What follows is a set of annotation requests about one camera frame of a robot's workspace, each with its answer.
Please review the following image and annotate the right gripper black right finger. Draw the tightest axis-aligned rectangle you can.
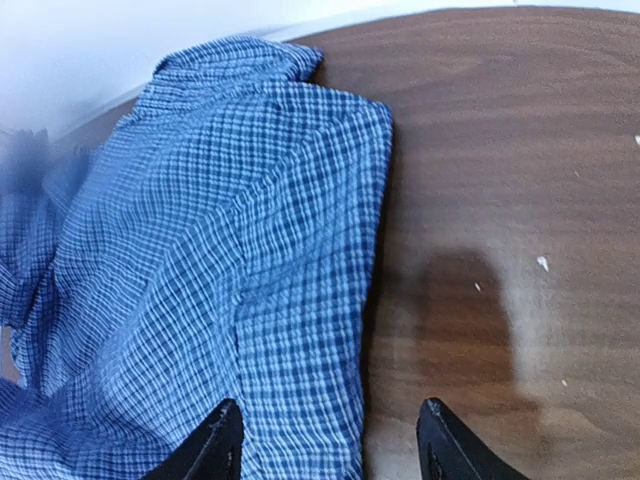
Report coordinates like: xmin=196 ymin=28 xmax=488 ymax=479
xmin=416 ymin=397 xmax=527 ymax=480

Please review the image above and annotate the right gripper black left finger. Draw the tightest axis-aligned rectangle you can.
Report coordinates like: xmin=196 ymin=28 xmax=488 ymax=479
xmin=143 ymin=399 xmax=244 ymax=480

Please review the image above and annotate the blue small-check long sleeve shirt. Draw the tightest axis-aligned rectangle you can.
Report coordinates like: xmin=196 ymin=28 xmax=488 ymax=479
xmin=1 ymin=37 xmax=393 ymax=479

